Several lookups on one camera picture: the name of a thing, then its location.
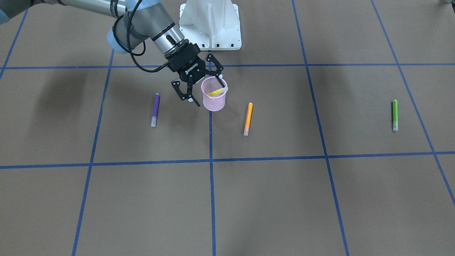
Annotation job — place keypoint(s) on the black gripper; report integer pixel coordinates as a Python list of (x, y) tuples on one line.
[(187, 64)]

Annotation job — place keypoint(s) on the yellow highlighter pen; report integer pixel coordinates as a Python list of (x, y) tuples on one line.
[(218, 91)]

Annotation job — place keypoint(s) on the purple highlighter pen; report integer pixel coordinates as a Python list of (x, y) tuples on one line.
[(155, 110)]

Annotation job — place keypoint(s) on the orange highlighter pen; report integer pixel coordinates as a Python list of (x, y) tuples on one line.
[(248, 119)]

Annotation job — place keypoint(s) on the green highlighter pen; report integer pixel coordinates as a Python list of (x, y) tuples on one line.
[(394, 115)]

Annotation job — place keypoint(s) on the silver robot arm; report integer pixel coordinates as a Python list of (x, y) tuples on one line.
[(134, 23)]

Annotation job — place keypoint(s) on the pink mesh pen holder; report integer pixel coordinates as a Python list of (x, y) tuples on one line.
[(213, 103)]

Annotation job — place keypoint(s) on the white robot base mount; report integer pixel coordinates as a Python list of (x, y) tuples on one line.
[(211, 24)]

